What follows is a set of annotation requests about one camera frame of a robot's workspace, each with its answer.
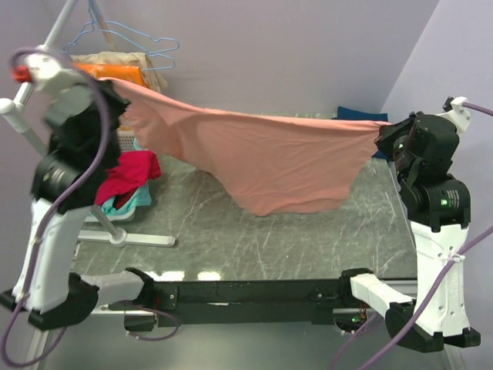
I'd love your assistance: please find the salmon pink t shirt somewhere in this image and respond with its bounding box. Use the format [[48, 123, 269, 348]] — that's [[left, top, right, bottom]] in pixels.
[[112, 79, 384, 216]]

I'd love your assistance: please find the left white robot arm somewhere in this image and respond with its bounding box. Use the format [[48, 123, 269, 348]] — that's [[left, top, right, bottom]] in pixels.
[[1, 80, 155, 331]]

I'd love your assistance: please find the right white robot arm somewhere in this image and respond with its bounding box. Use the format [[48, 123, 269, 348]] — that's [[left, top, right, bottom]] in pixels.
[[338, 108, 481, 353]]

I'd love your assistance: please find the white laundry basket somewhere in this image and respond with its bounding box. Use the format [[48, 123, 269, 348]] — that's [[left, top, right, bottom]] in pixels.
[[107, 126, 135, 222]]

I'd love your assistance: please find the magenta t shirt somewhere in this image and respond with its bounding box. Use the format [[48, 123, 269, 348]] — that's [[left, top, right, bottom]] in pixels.
[[95, 150, 161, 210]]

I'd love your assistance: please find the white clothes rack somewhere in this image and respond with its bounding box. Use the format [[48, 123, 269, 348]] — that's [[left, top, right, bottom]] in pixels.
[[0, 0, 177, 248]]

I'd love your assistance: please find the teal t shirt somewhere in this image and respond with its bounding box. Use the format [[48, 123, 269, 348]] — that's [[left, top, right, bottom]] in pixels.
[[100, 138, 153, 217]]

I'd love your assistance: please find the folded blue t shirt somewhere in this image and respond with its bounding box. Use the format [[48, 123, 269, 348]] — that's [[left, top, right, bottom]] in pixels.
[[328, 106, 388, 168]]

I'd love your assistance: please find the orange white cloth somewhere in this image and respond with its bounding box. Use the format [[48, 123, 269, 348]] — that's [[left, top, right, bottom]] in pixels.
[[74, 62, 147, 87]]

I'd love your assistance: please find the beige cloth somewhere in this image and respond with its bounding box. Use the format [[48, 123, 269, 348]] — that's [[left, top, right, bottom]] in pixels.
[[71, 52, 168, 93]]

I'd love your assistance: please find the wooden stick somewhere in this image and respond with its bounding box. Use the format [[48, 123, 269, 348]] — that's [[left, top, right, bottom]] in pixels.
[[89, 0, 116, 52]]

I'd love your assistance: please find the black base beam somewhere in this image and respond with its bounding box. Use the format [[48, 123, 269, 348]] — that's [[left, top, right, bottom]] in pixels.
[[107, 279, 386, 333]]

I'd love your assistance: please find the blue wire hanger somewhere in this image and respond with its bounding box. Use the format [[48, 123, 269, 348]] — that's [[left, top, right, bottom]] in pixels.
[[60, 41, 176, 71], [62, 20, 180, 56]]

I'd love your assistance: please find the aluminium rail frame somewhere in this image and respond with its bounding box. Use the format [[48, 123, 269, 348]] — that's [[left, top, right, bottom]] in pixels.
[[29, 268, 480, 368]]

